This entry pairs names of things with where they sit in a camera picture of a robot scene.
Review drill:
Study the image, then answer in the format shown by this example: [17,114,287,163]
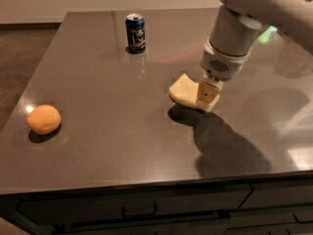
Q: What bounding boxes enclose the dark right cabinet drawer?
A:
[241,179,313,209]

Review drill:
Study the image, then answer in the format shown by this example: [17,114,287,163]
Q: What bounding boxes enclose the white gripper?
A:
[197,40,249,104]

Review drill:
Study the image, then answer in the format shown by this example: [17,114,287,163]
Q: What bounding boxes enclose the orange fruit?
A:
[26,105,61,135]

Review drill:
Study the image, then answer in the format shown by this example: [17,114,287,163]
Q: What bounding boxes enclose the dark cabinet drawer with handle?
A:
[20,184,250,225]

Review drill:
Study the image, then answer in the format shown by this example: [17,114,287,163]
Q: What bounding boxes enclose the yellow wavy sponge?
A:
[168,73,220,113]

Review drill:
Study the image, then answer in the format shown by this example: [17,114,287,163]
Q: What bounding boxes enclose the blue pepsi can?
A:
[125,13,146,54]

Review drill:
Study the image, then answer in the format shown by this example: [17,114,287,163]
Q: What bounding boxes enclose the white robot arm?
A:
[197,0,313,105]

